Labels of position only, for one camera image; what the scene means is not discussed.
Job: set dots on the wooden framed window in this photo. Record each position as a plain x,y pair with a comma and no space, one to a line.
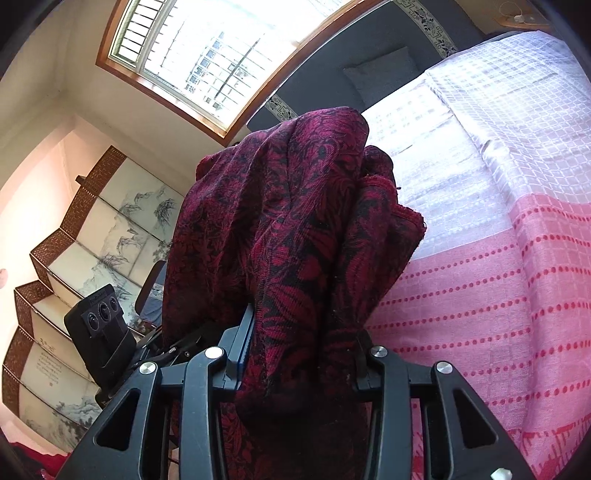
221,50

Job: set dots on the person's red clothing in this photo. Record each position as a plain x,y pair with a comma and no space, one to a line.
27,464

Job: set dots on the dark wooden chair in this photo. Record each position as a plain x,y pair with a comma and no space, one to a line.
150,286

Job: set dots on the grey pillow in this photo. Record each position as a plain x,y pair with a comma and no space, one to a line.
383,76

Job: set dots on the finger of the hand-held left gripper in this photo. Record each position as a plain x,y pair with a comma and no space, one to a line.
180,344

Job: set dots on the pink checked bed sheet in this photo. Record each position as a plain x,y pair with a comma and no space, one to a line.
485,277

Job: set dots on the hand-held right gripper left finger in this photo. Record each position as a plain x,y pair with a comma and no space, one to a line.
239,355

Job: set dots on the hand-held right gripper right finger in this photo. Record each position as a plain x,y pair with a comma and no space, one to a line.
371,369

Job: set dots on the painted folding screen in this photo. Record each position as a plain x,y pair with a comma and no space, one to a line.
92,240

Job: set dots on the maroon patterned knit garment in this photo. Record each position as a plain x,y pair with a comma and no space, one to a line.
286,230

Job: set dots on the grey padded headboard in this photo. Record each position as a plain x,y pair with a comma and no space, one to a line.
323,64

